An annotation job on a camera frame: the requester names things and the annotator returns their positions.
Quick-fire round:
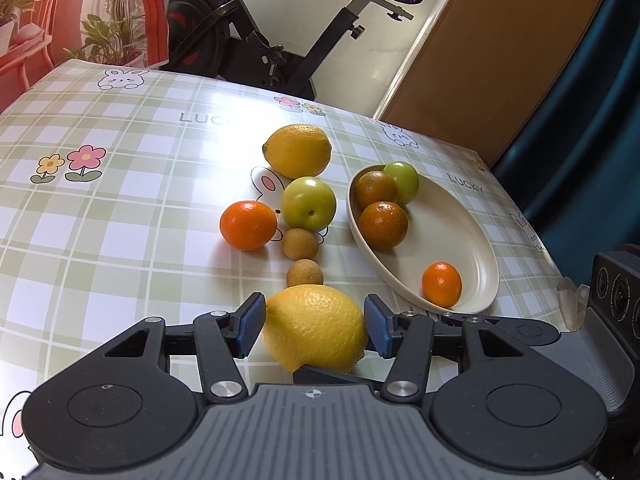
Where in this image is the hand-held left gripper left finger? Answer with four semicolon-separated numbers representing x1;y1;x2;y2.
101;291;267;405

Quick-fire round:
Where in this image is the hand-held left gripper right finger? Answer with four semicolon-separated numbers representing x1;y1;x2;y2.
363;293;538;405

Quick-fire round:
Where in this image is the small orange kumquat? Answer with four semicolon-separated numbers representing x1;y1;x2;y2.
421;261;462;308

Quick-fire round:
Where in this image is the large yellow lemon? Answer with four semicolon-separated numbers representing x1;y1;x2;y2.
262;284;370;373

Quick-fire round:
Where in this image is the beige oval plate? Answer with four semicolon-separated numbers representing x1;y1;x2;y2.
347;164;500;317

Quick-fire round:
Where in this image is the dark greenish orange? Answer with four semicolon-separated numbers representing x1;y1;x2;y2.
358;201;409;251
353;170;399;211

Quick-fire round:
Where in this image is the green apple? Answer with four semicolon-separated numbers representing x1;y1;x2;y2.
383;161;420;206

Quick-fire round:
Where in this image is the person's right hand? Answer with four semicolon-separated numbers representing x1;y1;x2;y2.
556;277;592;328

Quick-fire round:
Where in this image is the brown longan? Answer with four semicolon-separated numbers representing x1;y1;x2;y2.
286;258;325;288
282;228;320;262

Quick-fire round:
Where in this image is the bright orange tangerine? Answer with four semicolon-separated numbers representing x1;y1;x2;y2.
220;200;278;252

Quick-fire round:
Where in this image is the large green plum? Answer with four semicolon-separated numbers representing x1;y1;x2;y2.
280;176;337;233

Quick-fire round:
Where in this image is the green checked tablecloth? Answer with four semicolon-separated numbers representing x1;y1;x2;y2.
0;57;576;476

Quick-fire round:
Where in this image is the dark teal curtain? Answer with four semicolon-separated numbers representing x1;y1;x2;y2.
492;0;640;281

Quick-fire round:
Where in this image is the brown wooden panel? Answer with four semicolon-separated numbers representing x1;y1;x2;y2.
372;0;618;167

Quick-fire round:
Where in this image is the black exercise bike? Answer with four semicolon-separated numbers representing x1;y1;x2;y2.
159;0;427;102

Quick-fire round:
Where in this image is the wall poster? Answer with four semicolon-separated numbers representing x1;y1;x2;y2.
0;0;170;111

